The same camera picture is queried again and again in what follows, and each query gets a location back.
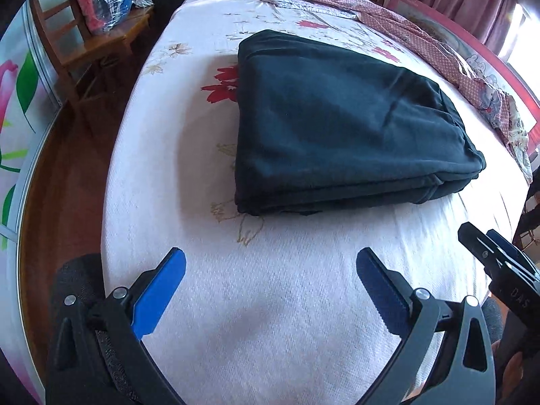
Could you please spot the bed with white floral sheet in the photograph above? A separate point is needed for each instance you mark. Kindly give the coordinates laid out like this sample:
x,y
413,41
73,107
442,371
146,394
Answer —
x,y
274,303

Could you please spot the wooden chair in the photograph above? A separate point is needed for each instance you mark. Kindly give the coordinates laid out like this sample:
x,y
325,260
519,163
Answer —
x,y
105,46

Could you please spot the floral wardrobe door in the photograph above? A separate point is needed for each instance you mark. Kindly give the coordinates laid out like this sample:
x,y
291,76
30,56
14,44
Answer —
x,y
17,135

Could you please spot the dark navy pants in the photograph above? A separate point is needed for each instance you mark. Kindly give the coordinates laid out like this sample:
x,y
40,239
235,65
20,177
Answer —
x,y
337,126

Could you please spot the pink patterned quilt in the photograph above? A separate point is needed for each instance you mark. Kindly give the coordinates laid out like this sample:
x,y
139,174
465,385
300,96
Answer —
x,y
422,42

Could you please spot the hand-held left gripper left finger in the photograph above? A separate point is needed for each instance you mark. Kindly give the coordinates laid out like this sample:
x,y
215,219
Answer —
x,y
158,295

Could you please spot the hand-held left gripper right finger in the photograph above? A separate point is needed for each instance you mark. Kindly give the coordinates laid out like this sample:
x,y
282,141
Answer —
x,y
382,295

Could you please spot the red folded cloth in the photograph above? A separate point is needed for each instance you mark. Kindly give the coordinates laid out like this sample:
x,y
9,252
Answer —
x,y
86,2

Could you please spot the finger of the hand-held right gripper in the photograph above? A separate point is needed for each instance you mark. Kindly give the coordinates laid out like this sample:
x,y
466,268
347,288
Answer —
x,y
481,244
512,251

